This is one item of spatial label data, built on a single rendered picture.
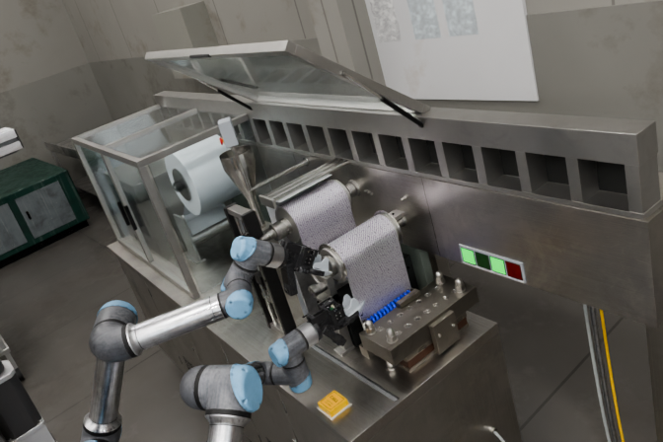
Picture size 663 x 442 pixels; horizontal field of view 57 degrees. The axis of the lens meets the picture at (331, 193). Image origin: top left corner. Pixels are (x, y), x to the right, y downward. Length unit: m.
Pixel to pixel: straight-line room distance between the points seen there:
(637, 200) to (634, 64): 1.71
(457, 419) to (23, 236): 6.05
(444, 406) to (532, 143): 0.93
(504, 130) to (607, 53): 1.62
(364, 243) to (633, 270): 0.83
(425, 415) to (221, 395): 0.73
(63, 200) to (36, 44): 2.68
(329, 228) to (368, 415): 0.67
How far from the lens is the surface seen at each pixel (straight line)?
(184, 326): 1.78
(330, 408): 2.00
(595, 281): 1.76
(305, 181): 2.25
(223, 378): 1.64
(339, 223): 2.25
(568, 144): 1.59
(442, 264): 2.50
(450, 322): 2.08
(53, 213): 7.57
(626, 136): 1.50
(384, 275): 2.12
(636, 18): 3.15
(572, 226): 1.70
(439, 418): 2.14
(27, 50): 9.40
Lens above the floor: 2.20
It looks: 21 degrees down
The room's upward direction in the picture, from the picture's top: 17 degrees counter-clockwise
